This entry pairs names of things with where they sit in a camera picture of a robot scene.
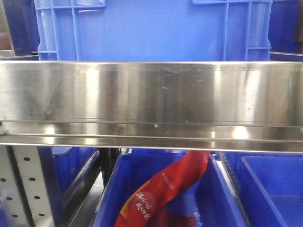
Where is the blue bin with red bag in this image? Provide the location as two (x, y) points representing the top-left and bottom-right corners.
(93, 153), (246, 227)

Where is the blue bin at left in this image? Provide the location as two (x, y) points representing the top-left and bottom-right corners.
(51, 147), (97, 191)

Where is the blue bin at right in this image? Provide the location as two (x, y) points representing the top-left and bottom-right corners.
(223, 152), (303, 227)

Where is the red printed snack bag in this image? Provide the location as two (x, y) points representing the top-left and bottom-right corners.
(114, 150), (210, 227)

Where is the large light blue crate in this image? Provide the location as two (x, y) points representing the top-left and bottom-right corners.
(35, 0), (273, 61)

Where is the perforated white shelf upright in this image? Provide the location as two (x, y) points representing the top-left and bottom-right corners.
(0, 145), (64, 227)

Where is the stainless steel shelf rail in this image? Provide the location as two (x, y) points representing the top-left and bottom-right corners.
(0, 61), (303, 153)

